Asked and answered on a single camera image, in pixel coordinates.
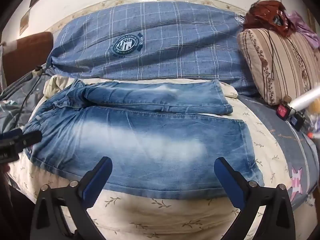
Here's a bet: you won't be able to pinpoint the grey patterned cloth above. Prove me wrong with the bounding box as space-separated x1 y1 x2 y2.
0 67 54 135

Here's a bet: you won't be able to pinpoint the faded blue jeans pants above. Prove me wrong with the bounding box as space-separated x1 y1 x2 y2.
22 79 265 200

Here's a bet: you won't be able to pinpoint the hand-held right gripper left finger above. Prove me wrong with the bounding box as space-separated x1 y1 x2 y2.
32 156 113 240

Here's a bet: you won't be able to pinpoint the small red device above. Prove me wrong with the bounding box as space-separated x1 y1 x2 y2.
276 102 290 118

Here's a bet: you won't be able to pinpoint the cream leaf-print blanket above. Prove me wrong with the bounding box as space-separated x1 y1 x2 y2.
7 76 293 240

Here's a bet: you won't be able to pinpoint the brown headboard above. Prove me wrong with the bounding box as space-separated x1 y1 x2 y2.
2 32 54 87

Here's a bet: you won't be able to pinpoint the clear plastic tube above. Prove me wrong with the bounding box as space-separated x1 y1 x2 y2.
290 84 320 112

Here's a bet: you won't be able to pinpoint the small black blue device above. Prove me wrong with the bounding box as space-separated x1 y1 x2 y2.
290 114 306 132

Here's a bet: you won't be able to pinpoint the thin black cable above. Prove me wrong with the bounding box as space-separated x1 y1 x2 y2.
15 66 43 120

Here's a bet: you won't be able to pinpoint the small wall picture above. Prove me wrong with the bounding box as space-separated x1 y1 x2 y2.
19 9 32 35

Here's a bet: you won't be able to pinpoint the blue bed sheet pink star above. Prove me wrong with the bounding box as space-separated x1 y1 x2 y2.
237 95 319 210

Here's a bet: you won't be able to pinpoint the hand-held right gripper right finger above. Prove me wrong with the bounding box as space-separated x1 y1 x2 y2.
214 157 296 240

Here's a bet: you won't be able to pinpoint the purple cloth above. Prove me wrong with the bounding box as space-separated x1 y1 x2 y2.
285 10 320 48

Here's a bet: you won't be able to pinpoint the red-brown garment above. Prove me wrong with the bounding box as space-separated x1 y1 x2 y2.
244 0 297 34

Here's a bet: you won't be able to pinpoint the beige striped floral pillow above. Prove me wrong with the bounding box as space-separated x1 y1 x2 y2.
237 28 320 106

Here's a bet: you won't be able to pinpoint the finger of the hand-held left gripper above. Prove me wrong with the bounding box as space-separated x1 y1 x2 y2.
0 129 42 153

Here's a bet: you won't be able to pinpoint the blue plaid quilt with emblem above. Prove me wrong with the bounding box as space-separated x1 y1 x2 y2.
46 1 258 97

